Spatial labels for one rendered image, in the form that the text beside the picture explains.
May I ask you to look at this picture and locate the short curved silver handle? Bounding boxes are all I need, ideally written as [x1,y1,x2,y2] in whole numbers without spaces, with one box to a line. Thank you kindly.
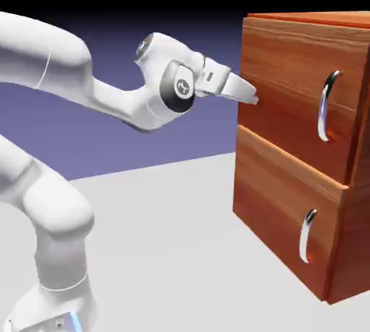
[298,208,318,264]

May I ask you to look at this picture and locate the small wooden cabinet door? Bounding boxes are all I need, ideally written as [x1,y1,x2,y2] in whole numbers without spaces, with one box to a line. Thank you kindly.
[233,124,350,302]

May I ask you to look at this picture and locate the large wooden cabinet door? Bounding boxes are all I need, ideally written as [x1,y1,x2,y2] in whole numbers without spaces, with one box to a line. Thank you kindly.
[238,16,370,186]

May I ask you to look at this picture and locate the long curved silver handle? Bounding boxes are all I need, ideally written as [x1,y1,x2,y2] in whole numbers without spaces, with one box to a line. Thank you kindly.
[317,69,343,142]

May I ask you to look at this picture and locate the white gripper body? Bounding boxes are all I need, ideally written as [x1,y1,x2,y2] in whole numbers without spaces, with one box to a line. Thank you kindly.
[221,72,259,105]

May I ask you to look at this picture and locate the reddish wooden cabinet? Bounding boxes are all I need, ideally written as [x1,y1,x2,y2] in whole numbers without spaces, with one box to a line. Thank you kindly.
[233,10,370,305]

